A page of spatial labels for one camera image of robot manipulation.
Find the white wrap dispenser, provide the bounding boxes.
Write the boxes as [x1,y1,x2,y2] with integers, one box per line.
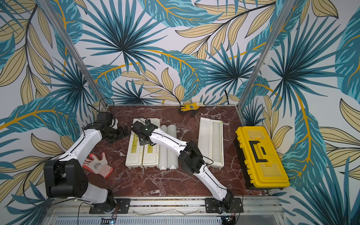
[198,118,225,169]
[125,132,144,169]
[142,118,160,168]

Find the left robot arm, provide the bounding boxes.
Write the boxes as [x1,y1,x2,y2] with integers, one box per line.
[44,123,130,204]

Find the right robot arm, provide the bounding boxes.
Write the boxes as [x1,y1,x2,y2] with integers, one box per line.
[131,121,234,214]

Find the left plastic wrap roll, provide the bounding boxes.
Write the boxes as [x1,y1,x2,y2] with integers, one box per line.
[158,125,169,171]

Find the plastic wrap roll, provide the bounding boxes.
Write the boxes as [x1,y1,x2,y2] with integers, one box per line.
[158,125,169,171]
[167,124,179,171]

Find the middle plastic wrap roll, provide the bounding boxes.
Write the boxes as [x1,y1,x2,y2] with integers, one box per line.
[167,124,179,171]

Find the red white work glove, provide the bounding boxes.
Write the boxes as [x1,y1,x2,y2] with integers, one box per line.
[82,152,113,179]

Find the yellow black work glove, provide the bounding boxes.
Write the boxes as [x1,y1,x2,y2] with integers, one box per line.
[178,102,206,118]

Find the yellow black toolbox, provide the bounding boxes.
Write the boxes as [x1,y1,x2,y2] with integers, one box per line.
[234,126,290,190]

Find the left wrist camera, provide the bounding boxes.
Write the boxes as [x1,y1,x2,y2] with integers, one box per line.
[96,112,117,127]

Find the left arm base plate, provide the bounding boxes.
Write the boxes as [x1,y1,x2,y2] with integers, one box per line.
[89,198,130,215]

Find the aluminium front rail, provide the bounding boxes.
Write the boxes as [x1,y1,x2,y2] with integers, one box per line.
[46,196,285,219]

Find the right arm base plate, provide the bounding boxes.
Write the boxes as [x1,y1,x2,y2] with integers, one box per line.
[205,198,244,214]

